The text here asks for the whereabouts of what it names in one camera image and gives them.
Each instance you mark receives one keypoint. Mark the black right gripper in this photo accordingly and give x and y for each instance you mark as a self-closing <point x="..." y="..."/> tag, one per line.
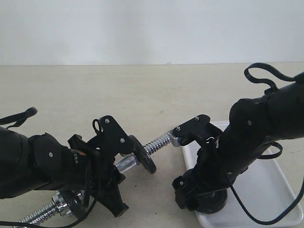
<point x="216" y="169"/>

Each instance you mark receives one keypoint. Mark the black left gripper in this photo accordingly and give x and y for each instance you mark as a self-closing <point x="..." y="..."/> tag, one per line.
<point x="105" y="176"/>

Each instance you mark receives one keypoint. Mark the chrome dumbbell bar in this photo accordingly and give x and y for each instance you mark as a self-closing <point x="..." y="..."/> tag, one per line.
<point x="126" y="163"/>

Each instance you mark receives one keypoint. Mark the chrome star collar nut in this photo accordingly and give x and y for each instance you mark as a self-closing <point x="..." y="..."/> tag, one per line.
<point x="59" y="203"/>

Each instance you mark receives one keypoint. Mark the black far-end weight plate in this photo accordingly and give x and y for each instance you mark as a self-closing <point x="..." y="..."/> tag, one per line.
<point x="143" y="156"/>

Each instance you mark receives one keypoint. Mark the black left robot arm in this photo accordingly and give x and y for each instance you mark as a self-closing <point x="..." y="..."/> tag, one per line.
<point x="40" y="162"/>

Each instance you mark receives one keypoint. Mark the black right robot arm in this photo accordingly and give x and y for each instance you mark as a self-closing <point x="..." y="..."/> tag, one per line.
<point x="255" y="124"/>

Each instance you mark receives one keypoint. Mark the white rectangular tray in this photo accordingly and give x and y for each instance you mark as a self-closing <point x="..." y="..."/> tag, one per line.
<point x="263" y="189"/>

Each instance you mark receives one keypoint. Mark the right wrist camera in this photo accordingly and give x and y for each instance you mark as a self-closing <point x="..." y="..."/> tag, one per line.
<point x="198" y="129"/>

